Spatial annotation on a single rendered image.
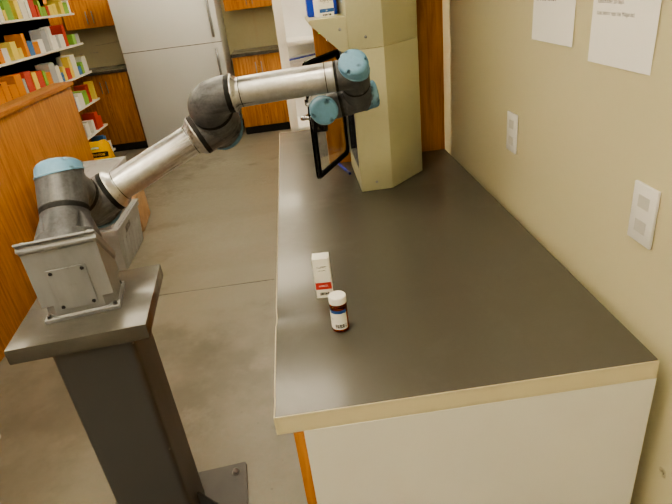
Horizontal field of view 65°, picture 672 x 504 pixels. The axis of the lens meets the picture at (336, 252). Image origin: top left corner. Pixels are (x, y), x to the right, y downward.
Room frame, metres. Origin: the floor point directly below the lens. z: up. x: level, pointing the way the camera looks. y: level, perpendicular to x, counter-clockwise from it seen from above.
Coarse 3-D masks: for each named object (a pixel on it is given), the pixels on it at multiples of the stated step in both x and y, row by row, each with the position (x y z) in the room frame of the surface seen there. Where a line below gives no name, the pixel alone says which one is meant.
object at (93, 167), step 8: (96, 160) 3.79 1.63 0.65; (104, 160) 3.75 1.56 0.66; (112, 160) 3.73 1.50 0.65; (120, 160) 3.69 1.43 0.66; (88, 168) 3.60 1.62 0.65; (96, 168) 3.57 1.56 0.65; (104, 168) 3.55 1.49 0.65; (112, 168) 3.52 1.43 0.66; (88, 176) 3.40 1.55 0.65; (112, 224) 3.28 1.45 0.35
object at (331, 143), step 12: (336, 120) 1.98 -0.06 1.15; (312, 132) 1.78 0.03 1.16; (324, 132) 1.87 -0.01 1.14; (336, 132) 1.96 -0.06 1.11; (312, 144) 1.79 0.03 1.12; (324, 144) 1.86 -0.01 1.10; (336, 144) 1.95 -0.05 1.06; (324, 156) 1.85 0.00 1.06; (336, 156) 1.94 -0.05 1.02; (324, 168) 1.83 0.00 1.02
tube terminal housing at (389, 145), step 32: (352, 0) 1.75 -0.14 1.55; (384, 0) 1.77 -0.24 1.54; (352, 32) 1.75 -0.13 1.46; (384, 32) 1.76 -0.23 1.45; (416, 32) 1.89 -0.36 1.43; (384, 64) 1.75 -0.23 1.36; (416, 64) 1.89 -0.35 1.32; (384, 96) 1.75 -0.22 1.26; (416, 96) 1.88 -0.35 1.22; (384, 128) 1.75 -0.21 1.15; (416, 128) 1.88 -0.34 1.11; (352, 160) 2.01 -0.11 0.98; (384, 160) 1.75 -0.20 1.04; (416, 160) 1.87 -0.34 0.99
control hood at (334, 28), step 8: (336, 16) 1.80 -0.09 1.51; (344, 16) 1.75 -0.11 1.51; (312, 24) 1.75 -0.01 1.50; (320, 24) 1.75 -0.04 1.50; (328, 24) 1.75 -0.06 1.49; (336, 24) 1.75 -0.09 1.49; (344, 24) 1.75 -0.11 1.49; (320, 32) 1.75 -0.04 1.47; (328, 32) 1.75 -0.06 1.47; (336, 32) 1.75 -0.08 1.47; (344, 32) 1.75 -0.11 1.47; (328, 40) 1.75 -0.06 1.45; (336, 40) 1.75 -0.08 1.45; (344, 40) 1.75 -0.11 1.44; (344, 48) 1.75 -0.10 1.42
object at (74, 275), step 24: (48, 240) 1.13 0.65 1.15; (72, 240) 1.14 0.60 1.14; (96, 240) 1.15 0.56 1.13; (24, 264) 1.12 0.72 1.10; (48, 264) 1.13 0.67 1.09; (72, 264) 1.14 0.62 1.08; (96, 264) 1.15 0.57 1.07; (48, 288) 1.12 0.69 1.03; (72, 288) 1.13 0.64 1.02; (96, 288) 1.14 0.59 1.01; (120, 288) 1.23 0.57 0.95; (48, 312) 1.14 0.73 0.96; (72, 312) 1.13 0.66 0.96; (96, 312) 1.14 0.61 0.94
